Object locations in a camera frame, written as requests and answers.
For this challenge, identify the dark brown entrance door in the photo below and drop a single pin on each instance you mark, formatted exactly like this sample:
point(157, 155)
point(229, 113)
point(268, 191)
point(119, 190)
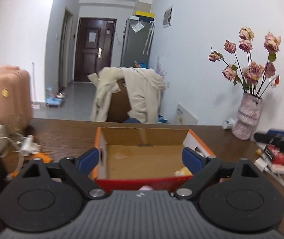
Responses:
point(94, 46)

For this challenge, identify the beige coat on chair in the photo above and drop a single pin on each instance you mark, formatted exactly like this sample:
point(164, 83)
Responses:
point(144, 88)

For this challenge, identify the red black small box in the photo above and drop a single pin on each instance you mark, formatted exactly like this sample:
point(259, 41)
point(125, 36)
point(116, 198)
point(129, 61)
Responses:
point(274, 154)

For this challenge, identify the white umbrella on refrigerator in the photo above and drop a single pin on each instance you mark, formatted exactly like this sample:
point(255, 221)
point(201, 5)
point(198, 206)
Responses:
point(149, 39)

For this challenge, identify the pink textured vase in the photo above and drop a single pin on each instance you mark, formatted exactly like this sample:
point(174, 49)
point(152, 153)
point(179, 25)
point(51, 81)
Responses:
point(248, 116)

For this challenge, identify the grey refrigerator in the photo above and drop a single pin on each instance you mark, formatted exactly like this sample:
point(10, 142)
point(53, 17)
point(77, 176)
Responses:
point(135, 36)

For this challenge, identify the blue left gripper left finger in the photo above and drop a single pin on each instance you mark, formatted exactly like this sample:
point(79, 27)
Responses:
point(88, 161)

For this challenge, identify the orange fabric band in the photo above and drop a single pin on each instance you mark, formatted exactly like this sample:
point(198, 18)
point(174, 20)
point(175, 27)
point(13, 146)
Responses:
point(45, 157)

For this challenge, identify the pink suitcase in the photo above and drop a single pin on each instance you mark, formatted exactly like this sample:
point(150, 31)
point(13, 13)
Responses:
point(15, 97)

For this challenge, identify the yellow box on refrigerator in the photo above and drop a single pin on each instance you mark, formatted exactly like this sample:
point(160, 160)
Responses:
point(144, 14)

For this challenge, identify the dried pink rose bouquet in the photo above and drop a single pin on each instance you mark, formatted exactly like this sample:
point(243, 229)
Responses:
point(255, 78)

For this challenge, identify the white charger with cable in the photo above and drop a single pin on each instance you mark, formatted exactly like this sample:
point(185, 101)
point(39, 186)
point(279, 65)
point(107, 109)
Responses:
point(29, 146)

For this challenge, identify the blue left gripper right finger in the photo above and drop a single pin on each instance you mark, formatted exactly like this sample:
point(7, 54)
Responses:
point(192, 160)

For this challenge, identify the brown wooden chair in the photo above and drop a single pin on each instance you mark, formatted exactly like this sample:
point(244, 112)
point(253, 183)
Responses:
point(120, 104)

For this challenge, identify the orange red cardboard box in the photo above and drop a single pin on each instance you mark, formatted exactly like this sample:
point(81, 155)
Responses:
point(133, 157)

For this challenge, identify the white board against wall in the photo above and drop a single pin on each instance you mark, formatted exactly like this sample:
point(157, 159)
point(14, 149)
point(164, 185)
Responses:
point(184, 117)

